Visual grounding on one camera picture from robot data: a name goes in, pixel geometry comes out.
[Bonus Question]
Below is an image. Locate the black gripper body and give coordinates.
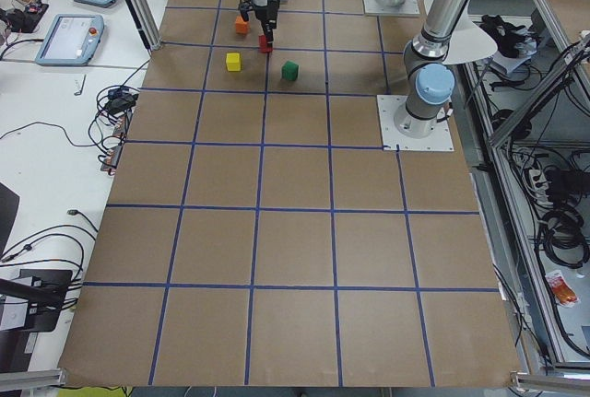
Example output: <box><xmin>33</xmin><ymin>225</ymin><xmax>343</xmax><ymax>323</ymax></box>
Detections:
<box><xmin>251</xmin><ymin>0</ymin><xmax>280</xmax><ymax>28</ymax></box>

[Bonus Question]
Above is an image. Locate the red wooden block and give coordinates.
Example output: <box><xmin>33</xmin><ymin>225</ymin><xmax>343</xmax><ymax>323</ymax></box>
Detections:
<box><xmin>258</xmin><ymin>35</ymin><xmax>273</xmax><ymax>53</ymax></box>

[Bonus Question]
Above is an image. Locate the orange wooden block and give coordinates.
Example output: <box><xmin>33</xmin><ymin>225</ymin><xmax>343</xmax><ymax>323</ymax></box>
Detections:
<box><xmin>234</xmin><ymin>16</ymin><xmax>250</xmax><ymax>35</ymax></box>

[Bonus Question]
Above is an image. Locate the yellow wooden block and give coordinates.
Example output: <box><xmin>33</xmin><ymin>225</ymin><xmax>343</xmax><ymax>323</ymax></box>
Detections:
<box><xmin>225</xmin><ymin>52</ymin><xmax>242</xmax><ymax>72</ymax></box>

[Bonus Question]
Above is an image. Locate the green wooden block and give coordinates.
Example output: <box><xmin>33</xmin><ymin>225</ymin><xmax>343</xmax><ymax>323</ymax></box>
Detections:
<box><xmin>281</xmin><ymin>61</ymin><xmax>300</xmax><ymax>82</ymax></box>

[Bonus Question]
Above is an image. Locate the blue teach pendant near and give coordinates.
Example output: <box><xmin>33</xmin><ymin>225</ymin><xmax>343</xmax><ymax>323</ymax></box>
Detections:
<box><xmin>35</xmin><ymin>14</ymin><xmax>104</xmax><ymax>66</ymax></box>

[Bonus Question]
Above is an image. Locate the white plastic chair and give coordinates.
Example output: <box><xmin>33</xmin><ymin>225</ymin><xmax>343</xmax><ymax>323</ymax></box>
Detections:
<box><xmin>442</xmin><ymin>12</ymin><xmax>498</xmax><ymax>65</ymax></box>

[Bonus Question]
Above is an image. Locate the orange snack packet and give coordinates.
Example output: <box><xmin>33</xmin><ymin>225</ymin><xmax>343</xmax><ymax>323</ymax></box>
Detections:
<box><xmin>545</xmin><ymin>270</ymin><xmax>579</xmax><ymax>308</ymax></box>

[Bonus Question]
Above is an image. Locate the aluminium frame post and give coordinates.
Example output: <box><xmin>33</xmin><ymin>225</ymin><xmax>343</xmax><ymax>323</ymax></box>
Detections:
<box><xmin>104</xmin><ymin>0</ymin><xmax>162</xmax><ymax>52</ymax></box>

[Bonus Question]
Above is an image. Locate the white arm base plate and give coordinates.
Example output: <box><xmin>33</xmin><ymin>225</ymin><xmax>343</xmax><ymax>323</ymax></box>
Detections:
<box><xmin>363</xmin><ymin>0</ymin><xmax>420</xmax><ymax>18</ymax></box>
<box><xmin>376</xmin><ymin>95</ymin><xmax>454</xmax><ymax>152</ymax></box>

